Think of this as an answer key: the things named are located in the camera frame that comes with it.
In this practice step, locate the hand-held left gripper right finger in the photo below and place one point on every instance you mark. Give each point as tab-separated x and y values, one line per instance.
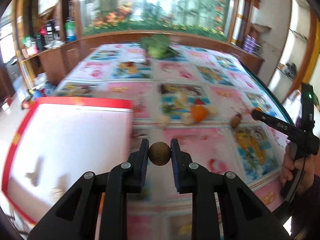
175	166

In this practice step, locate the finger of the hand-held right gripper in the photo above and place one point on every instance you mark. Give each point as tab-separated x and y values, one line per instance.
270	121

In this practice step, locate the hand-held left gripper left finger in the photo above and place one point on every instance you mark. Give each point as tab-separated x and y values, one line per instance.
143	166

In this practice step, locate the brown round fruit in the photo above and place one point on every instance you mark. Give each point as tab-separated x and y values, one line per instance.
160	153

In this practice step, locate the dark brown chestnut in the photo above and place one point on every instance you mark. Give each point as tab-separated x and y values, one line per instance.
236	122

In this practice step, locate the orange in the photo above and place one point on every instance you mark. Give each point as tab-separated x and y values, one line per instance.
198	113

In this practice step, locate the red-rimmed white tray box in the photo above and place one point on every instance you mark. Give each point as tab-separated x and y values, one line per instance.
75	135

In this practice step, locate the person's right forearm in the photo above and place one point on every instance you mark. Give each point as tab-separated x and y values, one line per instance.
310	205

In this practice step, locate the person's right hand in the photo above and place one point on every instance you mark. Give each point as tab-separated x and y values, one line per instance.
287	166

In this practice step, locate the printed plastic tablecloth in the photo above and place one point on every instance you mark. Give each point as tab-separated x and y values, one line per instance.
200	142

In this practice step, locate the purple bottles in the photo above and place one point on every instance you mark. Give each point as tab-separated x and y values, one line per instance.
250	43

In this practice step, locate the torn cardboard box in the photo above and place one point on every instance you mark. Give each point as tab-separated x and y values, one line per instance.
260	27

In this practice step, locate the green leafy vegetable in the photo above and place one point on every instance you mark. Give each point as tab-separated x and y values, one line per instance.
156	46

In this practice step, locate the wooden partition cabinet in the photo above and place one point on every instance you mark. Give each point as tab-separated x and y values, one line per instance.
72	55

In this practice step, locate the green bottle with blue liquid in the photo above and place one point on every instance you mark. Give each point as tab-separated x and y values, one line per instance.
70	28

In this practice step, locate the flower mural glass panel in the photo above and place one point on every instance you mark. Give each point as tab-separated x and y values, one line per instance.
150	5

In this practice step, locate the black thermos jug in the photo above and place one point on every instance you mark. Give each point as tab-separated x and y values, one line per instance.
40	42

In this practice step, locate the green plastic bag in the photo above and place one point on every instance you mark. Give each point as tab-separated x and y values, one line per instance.
26	40

